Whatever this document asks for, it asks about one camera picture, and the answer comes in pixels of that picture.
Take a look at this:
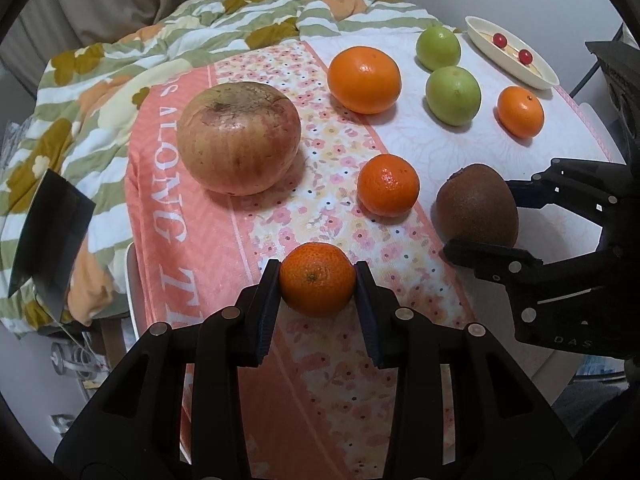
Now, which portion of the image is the large orange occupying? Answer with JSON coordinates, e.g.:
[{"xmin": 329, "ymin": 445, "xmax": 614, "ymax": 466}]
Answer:
[{"xmin": 327, "ymin": 46, "xmax": 402, "ymax": 115}]

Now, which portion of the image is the large pomegranate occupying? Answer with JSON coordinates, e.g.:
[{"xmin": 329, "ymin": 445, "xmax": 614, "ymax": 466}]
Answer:
[{"xmin": 176, "ymin": 81, "xmax": 302, "ymax": 197}]

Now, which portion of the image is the black paper bag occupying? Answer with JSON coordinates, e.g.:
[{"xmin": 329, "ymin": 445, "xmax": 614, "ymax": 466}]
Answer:
[{"xmin": 7, "ymin": 169, "xmax": 96, "ymax": 322}]

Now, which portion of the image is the brown kiwi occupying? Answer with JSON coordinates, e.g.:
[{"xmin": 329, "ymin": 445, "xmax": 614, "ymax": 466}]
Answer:
[{"xmin": 436, "ymin": 163, "xmax": 520, "ymax": 250}]

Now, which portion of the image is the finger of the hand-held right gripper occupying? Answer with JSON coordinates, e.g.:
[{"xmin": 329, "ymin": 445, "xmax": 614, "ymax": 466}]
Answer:
[
  {"xmin": 444, "ymin": 239, "xmax": 544, "ymax": 307},
  {"xmin": 505, "ymin": 157, "xmax": 627, "ymax": 230}
]

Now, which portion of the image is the green apple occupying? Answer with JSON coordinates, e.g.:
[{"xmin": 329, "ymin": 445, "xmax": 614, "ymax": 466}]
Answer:
[
  {"xmin": 425, "ymin": 66, "xmax": 482, "ymax": 127},
  {"xmin": 416, "ymin": 25, "xmax": 462, "ymax": 72}
]

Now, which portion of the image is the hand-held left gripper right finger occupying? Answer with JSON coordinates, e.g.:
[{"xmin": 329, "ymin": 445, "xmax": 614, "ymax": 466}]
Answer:
[{"xmin": 354, "ymin": 261, "xmax": 583, "ymax": 480}]

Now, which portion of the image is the white oval plate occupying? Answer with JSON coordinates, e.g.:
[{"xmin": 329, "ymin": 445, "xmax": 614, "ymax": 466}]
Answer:
[{"xmin": 465, "ymin": 16, "xmax": 560, "ymax": 92}]

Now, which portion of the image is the small orange mandarin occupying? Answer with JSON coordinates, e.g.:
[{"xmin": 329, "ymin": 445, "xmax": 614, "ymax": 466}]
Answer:
[
  {"xmin": 279, "ymin": 241, "xmax": 357, "ymax": 317},
  {"xmin": 496, "ymin": 86, "xmax": 545, "ymax": 139},
  {"xmin": 357, "ymin": 154, "xmax": 421, "ymax": 218}
]

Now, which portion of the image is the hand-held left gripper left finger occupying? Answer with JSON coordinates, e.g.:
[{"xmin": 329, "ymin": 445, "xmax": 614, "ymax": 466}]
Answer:
[{"xmin": 54, "ymin": 259, "xmax": 281, "ymax": 480}]

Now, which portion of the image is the green striped floral blanket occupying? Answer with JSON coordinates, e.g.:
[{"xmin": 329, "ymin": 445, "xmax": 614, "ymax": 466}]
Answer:
[{"xmin": 0, "ymin": 0, "xmax": 456, "ymax": 338}]

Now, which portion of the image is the pink floral tablecloth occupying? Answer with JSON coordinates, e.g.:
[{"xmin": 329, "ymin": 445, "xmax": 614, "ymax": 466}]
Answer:
[{"xmin": 124, "ymin": 25, "xmax": 623, "ymax": 480}]

